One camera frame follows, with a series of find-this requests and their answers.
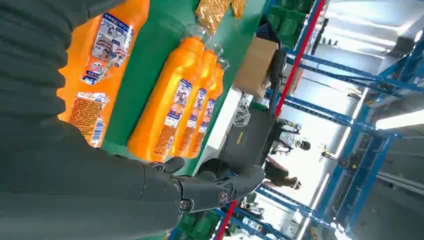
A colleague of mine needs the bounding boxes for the dark flat case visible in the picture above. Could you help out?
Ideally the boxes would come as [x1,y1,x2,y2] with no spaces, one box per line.
[267,49,288,114]

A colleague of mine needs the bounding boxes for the white black humanoid robot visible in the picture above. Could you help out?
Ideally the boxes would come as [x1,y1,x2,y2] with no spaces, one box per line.
[270,119,312,157]

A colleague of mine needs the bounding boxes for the red metal post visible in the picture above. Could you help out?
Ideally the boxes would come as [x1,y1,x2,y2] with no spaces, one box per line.
[274,0,328,117]

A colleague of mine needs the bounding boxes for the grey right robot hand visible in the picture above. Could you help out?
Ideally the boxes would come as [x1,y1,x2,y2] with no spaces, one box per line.
[0,115,267,240]

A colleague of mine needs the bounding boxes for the green table mat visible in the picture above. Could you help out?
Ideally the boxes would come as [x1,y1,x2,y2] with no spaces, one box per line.
[100,0,270,177]

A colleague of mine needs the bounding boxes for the ceiling light strip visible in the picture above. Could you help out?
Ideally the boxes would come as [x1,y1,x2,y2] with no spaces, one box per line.
[375,110,424,131]

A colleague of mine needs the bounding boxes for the clear coiled cables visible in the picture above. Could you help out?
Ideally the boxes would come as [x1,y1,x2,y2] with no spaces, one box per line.
[231,94,253,129]

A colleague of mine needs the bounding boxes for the blue metal rack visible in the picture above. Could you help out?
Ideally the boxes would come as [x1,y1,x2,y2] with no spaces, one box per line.
[211,0,424,240]

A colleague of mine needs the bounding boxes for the white table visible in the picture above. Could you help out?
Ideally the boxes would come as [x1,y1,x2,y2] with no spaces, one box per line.
[193,86,245,175]

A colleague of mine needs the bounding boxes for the person in dark clothes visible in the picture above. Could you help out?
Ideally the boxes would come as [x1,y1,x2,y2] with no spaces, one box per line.
[263,156,302,192]

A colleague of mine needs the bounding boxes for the brown cardboard box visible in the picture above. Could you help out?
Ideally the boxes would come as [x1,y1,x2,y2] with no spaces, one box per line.
[233,36,279,99]

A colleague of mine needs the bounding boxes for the green plastic crates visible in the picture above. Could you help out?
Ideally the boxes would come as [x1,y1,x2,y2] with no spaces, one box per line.
[266,0,316,48]

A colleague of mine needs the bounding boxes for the yellow plastic sheet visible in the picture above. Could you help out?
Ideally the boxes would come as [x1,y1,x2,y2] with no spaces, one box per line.
[195,0,248,34]

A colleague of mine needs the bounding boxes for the black case with yellow mark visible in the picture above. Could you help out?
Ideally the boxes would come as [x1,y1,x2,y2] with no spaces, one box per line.
[198,105,283,174]

